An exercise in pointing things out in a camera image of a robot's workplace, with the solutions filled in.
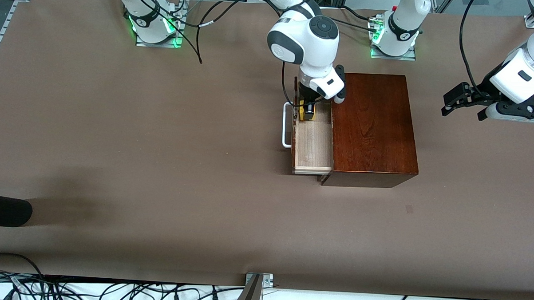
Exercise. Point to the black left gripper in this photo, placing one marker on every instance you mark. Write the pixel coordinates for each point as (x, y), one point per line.
(481, 91)

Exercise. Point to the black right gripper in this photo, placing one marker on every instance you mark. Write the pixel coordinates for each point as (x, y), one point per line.
(305, 93)

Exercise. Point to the yellow cube block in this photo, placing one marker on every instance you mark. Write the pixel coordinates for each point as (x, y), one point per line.
(309, 117)

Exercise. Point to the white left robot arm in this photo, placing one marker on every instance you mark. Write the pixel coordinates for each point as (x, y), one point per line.
(404, 26)

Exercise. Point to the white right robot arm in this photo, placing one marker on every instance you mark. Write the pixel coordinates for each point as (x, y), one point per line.
(306, 40)

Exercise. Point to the dark brown wooden cabinet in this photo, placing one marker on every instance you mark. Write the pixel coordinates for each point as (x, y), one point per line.
(374, 127)

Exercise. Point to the brown table cover sheet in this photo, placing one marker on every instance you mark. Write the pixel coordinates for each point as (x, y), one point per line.
(160, 164)

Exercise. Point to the dark metal beam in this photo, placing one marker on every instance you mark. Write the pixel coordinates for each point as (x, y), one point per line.
(249, 298)

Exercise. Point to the black cylindrical object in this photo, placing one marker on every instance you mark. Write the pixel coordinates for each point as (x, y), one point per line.
(3, 209)

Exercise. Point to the silver corner bracket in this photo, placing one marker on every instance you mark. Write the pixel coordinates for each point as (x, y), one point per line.
(530, 20)

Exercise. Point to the silver table edge bracket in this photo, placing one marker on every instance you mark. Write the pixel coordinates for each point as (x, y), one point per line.
(266, 279)

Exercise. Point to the aluminium table edge rail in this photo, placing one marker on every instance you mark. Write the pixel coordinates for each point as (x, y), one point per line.
(5, 25)

